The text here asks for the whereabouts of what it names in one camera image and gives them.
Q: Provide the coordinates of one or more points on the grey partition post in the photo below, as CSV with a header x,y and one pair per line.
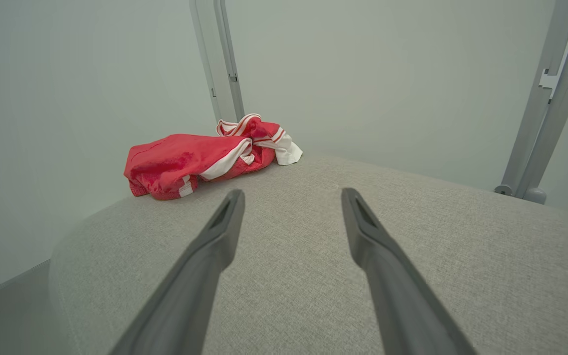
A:
x,y
545,123
220,59

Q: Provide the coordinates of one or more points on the red white jersey shirt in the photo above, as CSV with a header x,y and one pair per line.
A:
x,y
264,130

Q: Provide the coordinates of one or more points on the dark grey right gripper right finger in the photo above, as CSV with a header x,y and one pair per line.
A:
x,y
397,296

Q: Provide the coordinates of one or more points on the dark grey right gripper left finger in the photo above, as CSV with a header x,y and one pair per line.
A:
x,y
190,296

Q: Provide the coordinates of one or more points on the red white-striped shorts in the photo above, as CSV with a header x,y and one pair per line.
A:
x,y
165,162

